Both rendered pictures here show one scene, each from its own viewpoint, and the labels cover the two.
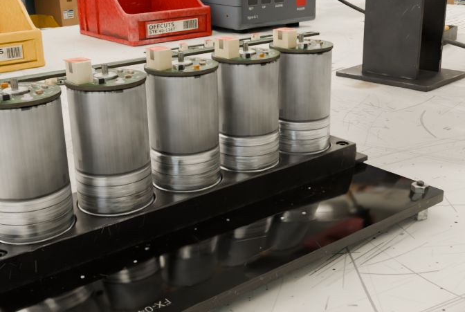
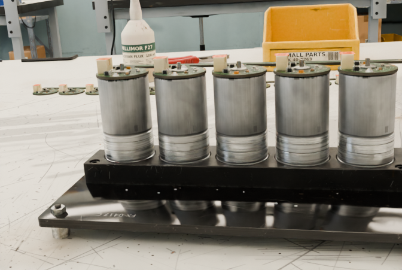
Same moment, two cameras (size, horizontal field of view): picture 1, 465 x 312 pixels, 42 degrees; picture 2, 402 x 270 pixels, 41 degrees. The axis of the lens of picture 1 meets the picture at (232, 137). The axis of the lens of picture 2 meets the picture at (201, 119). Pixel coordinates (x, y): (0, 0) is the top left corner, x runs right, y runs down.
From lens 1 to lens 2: 0.16 m
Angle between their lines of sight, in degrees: 48
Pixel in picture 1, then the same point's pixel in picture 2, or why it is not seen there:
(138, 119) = (183, 101)
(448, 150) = not seen: outside the picture
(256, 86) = (290, 95)
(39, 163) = (116, 115)
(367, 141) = not seen: outside the picture
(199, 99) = (233, 96)
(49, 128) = (124, 95)
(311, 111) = (356, 127)
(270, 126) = (305, 130)
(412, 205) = (389, 233)
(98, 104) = (159, 86)
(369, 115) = not seen: outside the picture
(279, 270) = (213, 228)
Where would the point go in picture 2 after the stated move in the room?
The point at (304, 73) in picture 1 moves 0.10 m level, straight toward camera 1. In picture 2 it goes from (350, 93) to (140, 143)
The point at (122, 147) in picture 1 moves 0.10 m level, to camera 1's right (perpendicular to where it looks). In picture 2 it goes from (170, 117) to (362, 169)
